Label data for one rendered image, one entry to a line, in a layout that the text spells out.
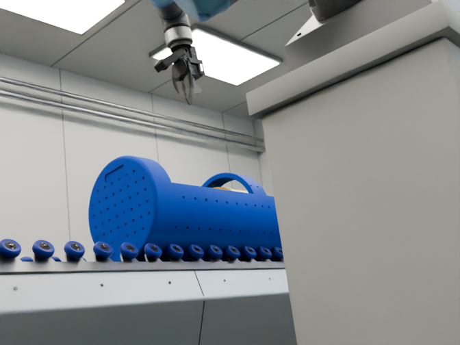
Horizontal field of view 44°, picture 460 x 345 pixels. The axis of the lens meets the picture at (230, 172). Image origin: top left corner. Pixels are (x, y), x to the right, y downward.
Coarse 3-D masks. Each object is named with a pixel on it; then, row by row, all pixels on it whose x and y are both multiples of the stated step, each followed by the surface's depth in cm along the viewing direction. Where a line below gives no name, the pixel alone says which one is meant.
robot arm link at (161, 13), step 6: (156, 0) 177; (162, 0) 176; (168, 0) 176; (156, 6) 180; (162, 6) 179; (168, 6) 179; (174, 6) 181; (162, 12) 183; (168, 12) 183; (174, 12) 184; (180, 12) 187; (168, 18) 187; (174, 18) 187
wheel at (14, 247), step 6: (6, 240) 114; (12, 240) 115; (0, 246) 112; (6, 246) 112; (12, 246) 113; (18, 246) 114; (0, 252) 111; (6, 252) 111; (12, 252) 112; (18, 252) 113
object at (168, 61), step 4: (176, 52) 186; (180, 52) 187; (168, 56) 183; (172, 56) 184; (176, 56) 185; (180, 56) 186; (160, 60) 182; (164, 60) 181; (168, 60) 182; (172, 60) 183; (176, 60) 188; (156, 64) 182; (160, 64) 181; (164, 64) 180; (168, 64) 182; (156, 68) 183; (160, 68) 182; (164, 68) 182
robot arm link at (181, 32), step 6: (168, 30) 189; (174, 30) 188; (180, 30) 188; (186, 30) 189; (168, 36) 188; (174, 36) 187; (180, 36) 187; (186, 36) 188; (168, 42) 189; (192, 42) 192; (168, 48) 192
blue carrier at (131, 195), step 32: (128, 160) 150; (96, 192) 158; (128, 192) 149; (160, 192) 143; (192, 192) 152; (224, 192) 162; (256, 192) 175; (96, 224) 156; (128, 224) 147; (160, 224) 142; (192, 224) 151; (224, 224) 160; (256, 224) 171; (160, 256) 150; (224, 256) 168; (256, 256) 179
